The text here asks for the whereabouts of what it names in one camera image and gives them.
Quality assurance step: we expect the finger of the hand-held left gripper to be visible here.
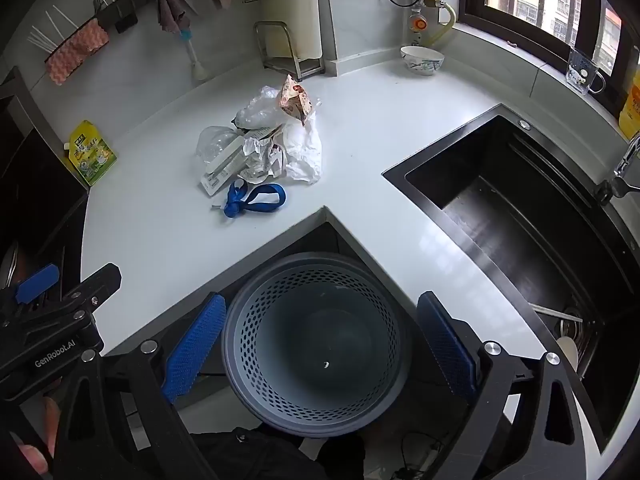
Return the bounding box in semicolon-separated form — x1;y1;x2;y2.
15;262;123;331
0;263;62;311

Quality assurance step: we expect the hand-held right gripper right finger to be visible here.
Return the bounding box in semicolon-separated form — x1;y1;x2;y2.
416;291;601;480

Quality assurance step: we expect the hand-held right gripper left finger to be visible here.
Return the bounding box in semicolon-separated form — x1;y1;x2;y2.
52;292;228;480

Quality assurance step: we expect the grey perforated waste basket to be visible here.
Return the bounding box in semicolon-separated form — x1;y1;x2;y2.
221;252;413;436

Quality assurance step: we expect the clear plastic blister pack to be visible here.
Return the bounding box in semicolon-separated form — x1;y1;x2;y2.
199;132;251;195

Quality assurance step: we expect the white plastic bag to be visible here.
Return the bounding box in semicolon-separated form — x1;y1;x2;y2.
282;110;323;186

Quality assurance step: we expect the clear plastic bag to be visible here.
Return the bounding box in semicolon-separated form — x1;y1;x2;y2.
234;86;286;131

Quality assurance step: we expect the person's left hand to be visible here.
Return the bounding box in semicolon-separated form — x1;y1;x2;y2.
12;396;63;477

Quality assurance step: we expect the black cooktop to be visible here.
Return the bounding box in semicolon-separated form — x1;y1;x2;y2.
0;67;91;281

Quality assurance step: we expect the wooden chopstick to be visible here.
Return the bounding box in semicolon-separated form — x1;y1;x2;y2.
530;304;583;322

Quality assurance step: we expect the white spoon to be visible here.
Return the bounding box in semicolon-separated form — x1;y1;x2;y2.
555;335;581;368

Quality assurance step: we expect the green yellow pouch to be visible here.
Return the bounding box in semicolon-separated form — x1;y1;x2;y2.
64;120;118;187

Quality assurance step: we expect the metal pot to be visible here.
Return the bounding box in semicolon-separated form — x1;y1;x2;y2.
559;309;597;352

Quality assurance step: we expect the black sink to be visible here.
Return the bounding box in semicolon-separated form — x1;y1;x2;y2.
382;104;640;453

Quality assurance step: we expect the clear plastic wrap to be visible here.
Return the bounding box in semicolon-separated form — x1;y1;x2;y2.
196;125;241;166

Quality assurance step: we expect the crumpled white paper wrapper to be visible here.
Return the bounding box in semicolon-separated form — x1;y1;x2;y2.
240;135;286;183

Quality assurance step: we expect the pink wavy sponge cloth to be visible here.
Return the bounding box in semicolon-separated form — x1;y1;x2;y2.
44;19;110;86

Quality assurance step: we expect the white bottle brush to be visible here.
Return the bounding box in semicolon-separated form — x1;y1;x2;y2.
175;22;208;82

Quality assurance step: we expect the bundle of white chopsticks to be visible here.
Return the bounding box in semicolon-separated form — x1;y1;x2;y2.
27;5;81;56

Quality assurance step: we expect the chrome faucet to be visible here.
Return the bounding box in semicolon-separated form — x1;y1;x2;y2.
595;132;640;206

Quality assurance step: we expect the orange snack wrapper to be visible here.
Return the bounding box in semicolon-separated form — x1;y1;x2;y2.
277;74;315;127

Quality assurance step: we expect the brown hanging cloth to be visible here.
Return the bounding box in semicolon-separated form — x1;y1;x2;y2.
157;0;191;36

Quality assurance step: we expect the white patterned bowl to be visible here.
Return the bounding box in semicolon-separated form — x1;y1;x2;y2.
400;45;445;77

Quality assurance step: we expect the metal rack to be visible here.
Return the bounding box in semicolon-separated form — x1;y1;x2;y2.
253;21;326;81

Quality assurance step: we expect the yellow oil bottle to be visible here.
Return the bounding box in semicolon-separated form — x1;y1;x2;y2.
618;77;640;141

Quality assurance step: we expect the glass mug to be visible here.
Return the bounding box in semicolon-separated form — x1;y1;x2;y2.
566;47;607;96

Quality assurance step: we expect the metal gas pipe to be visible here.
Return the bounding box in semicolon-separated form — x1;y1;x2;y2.
409;0;423;46

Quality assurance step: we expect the white cutting board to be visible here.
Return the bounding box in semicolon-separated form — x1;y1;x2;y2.
260;0;323;61

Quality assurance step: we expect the black cable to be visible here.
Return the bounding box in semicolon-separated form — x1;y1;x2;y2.
392;432;443;480

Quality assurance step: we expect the blue lanyard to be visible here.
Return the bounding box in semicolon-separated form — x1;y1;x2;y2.
212;182;287;219

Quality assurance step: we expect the yellow gas hose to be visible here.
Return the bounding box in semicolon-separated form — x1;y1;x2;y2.
425;4;458;47

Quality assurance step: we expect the dark window frame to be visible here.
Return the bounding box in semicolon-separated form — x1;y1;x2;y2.
457;0;640;116

